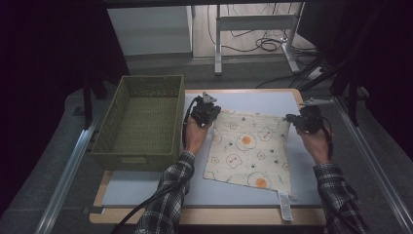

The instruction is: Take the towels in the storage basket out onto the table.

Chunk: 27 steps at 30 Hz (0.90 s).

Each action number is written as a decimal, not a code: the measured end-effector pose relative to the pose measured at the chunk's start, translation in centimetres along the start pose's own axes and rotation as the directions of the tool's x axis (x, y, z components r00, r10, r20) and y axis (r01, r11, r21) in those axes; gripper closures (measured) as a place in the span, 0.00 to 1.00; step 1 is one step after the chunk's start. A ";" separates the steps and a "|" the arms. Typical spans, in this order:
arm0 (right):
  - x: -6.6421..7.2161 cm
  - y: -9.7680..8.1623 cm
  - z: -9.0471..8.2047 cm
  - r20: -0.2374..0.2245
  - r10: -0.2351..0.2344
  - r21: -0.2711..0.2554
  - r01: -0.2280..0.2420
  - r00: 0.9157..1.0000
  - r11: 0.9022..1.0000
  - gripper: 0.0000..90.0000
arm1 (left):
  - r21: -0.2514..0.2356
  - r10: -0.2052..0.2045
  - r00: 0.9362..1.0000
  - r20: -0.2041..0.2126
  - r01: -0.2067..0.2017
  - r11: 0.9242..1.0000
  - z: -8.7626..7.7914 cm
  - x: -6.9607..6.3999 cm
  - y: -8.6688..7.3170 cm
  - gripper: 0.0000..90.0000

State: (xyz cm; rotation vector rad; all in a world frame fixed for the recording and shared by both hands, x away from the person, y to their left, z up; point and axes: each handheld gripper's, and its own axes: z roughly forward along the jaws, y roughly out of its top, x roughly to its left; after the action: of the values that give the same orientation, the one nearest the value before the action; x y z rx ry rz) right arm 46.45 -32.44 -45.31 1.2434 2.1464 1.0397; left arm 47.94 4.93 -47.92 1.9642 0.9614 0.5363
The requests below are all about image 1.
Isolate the cream egg-print cloth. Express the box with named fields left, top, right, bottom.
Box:
left=203, top=108, right=298, bottom=222

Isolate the person's right hand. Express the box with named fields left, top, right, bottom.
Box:
left=296, top=126, right=332, bottom=166

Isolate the black stand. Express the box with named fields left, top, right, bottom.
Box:
left=82, top=73, right=109, bottom=130
left=297, top=58, right=362, bottom=128

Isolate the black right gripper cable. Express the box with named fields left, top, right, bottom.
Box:
left=320, top=116, right=335, bottom=163

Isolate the white power strip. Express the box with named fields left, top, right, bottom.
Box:
left=306, top=65, right=326, bottom=82

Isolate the aluminium floor rail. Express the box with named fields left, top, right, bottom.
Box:
left=33, top=119, right=99, bottom=234
left=332, top=96, right=413, bottom=234

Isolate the white metal desk frame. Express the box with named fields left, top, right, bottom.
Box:
left=213, top=2, right=307, bottom=77

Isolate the grey table mat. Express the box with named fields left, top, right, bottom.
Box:
left=100, top=91, right=332, bottom=209

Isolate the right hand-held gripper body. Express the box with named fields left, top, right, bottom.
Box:
left=295, top=97, right=334, bottom=135

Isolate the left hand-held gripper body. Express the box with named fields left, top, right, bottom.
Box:
left=190, top=92, right=219, bottom=128

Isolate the dark curtain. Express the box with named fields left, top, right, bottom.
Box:
left=0, top=0, right=130, bottom=216
left=296, top=0, right=413, bottom=160

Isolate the green woven basket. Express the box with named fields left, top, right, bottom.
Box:
left=91, top=74, right=186, bottom=173

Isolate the tangle of black floor cables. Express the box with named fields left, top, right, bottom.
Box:
left=206, top=3, right=319, bottom=66

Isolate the white cabinet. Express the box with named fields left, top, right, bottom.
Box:
left=106, top=5, right=194, bottom=58

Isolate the person's left hand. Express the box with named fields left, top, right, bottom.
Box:
left=183, top=117, right=212, bottom=156

